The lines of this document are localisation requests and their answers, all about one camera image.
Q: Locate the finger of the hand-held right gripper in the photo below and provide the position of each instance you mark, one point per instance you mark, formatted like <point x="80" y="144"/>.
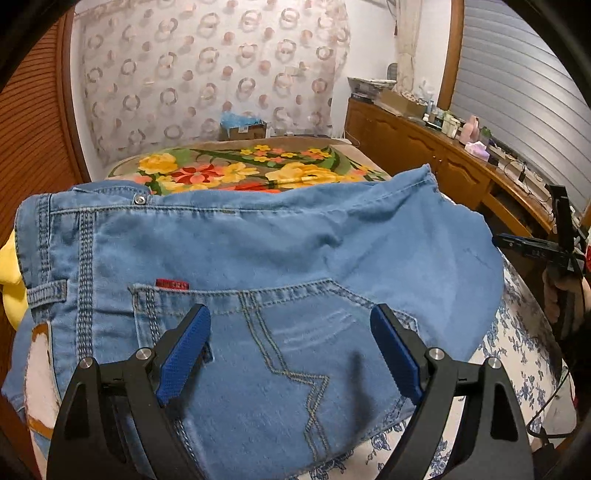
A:
<point x="561" y="217"/>
<point x="517" y="244"/>

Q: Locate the person's right hand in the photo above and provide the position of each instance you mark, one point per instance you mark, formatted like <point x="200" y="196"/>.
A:
<point x="550" y="295"/>

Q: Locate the beige lace curtain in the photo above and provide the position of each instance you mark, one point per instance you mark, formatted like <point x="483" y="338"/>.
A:
<point x="408" y="46"/>

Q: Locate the blue floral bedsheet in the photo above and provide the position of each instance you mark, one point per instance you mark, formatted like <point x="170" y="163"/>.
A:
<point x="517" y="360"/>

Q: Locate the wooden cabinet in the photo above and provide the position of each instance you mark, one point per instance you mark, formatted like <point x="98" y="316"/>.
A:
<point x="415" y="143"/>

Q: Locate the white brown printed cloth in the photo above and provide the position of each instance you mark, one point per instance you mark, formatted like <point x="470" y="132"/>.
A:
<point x="41" y="383"/>

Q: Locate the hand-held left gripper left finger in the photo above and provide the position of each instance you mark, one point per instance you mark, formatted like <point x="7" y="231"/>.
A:
<point x="184" y="355"/>

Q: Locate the circle patterned curtain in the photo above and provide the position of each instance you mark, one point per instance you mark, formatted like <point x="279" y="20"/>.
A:
<point x="184" y="69"/>

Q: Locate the blue denim pants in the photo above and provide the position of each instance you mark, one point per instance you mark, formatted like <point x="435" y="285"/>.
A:
<point x="277" y="240"/>

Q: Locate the yellow flower blanket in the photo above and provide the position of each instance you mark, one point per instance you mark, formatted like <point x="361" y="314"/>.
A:
<point x="207" y="173"/>

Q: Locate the pink tissue pack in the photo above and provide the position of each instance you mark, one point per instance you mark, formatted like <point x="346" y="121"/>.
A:
<point x="477" y="151"/>

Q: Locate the yellow cloth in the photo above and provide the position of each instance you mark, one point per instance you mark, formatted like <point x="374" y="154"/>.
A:
<point x="9" y="295"/>

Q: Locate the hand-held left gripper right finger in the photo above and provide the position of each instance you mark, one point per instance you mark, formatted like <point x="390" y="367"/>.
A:
<point x="397" y="350"/>

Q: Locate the open cardboard box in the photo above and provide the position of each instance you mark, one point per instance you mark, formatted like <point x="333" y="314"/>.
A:
<point x="401" y="102"/>

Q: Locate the pink figurine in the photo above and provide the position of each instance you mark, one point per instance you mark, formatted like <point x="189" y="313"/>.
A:
<point x="471" y="129"/>

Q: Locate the blue plastic bag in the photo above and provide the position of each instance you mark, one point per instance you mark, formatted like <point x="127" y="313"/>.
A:
<point x="238" y="119"/>

